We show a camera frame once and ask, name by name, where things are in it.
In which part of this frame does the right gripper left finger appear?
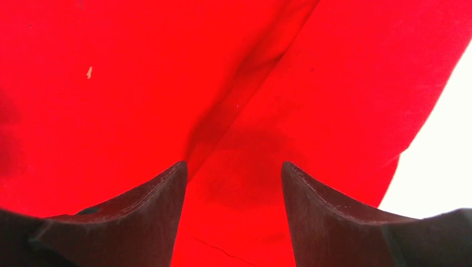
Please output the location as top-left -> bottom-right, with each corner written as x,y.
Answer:
1,161 -> 188,266

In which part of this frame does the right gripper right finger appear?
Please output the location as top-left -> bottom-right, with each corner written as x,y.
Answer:
281,162 -> 471,267

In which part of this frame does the red t-shirt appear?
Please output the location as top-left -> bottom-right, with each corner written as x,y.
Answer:
1,1 -> 471,266

